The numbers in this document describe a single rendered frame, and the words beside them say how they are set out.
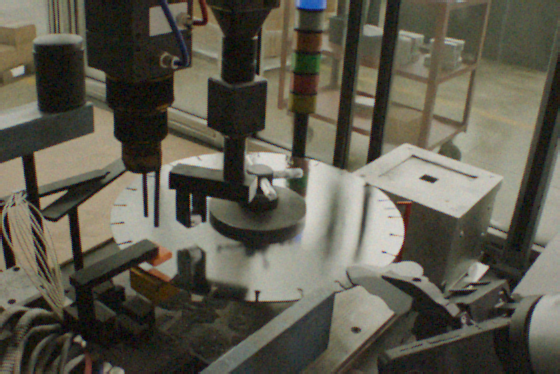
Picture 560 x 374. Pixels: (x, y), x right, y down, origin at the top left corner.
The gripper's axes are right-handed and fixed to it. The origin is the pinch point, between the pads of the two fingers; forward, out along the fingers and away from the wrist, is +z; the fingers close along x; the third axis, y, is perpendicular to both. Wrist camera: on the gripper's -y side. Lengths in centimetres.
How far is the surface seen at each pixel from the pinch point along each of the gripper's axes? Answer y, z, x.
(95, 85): 24, 105, 54
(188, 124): 31, 76, 35
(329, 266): -0.4, 1.1, 8.1
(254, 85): -5.9, -2.6, 26.4
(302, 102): 22.1, 24.9, 27.9
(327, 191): 10.6, 11.3, 14.7
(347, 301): 7.5, 9.4, 1.7
